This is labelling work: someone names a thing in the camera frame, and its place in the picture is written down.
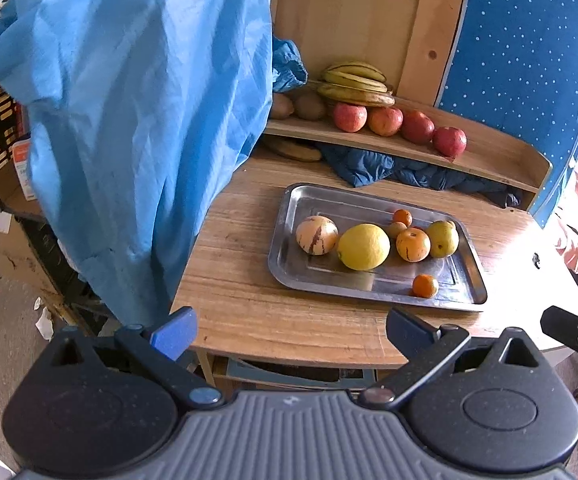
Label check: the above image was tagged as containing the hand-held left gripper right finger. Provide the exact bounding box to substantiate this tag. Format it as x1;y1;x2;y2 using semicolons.
351;306;542;411

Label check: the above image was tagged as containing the yellow-green banana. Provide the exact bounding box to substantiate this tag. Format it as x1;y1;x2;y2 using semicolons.
325;61;387;83
322;71;389;94

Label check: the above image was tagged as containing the crumpled blue cap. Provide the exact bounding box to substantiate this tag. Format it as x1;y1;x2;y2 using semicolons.
271;37;308;93

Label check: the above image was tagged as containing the wooden shelf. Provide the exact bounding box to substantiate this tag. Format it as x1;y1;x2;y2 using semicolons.
264;90;554;196

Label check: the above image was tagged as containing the orange speckled round fruit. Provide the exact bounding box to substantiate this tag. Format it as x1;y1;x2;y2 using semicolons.
396;227;431;263

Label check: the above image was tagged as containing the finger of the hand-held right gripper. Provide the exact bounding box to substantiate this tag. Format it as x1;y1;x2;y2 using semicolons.
540;305;578;358

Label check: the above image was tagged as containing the blue white-dotted cloth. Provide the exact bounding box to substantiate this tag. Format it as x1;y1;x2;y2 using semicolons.
436;0;578;228

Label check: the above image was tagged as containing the cream striped pepino melon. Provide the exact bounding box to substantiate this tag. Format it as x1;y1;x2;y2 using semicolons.
296;215;339;256

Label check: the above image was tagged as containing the brown cardboard box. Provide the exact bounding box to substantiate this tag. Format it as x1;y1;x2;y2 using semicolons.
0;160;70;311

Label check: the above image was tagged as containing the red apple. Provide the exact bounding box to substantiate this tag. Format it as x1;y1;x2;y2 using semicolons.
332;101;368;133
432;126;468;157
367;106;404;137
401;111;436;145

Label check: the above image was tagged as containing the light blue striped coat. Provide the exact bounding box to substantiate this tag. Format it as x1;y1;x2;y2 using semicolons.
0;0;275;323

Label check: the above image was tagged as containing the dark blue jacket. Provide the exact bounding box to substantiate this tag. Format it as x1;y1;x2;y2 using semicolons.
319;142;522;208

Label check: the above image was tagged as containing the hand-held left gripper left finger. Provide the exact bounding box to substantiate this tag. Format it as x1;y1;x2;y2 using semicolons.
44;306;225;411

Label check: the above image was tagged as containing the white paper scrap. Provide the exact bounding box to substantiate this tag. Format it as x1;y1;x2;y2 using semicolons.
34;297;55;342

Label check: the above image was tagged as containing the green pear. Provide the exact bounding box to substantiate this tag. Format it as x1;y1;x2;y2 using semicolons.
426;220;460;259

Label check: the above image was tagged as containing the wooden back panel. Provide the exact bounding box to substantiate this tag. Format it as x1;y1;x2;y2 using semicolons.
271;0;472;111

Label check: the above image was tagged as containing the large yellow citrus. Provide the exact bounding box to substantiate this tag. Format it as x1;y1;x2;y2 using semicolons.
338;223;391;271

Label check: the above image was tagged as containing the red and white box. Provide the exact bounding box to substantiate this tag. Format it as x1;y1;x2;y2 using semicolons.
12;139;37;202

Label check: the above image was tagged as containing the brown spotted yellow banana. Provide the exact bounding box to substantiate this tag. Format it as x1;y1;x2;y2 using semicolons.
317;82;396;108

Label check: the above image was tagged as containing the metal tray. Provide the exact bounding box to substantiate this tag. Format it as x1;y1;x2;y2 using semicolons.
268;183;488;312

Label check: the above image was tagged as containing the brown kiwi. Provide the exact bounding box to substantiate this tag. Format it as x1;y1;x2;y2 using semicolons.
270;92;295;120
294;91;326;121

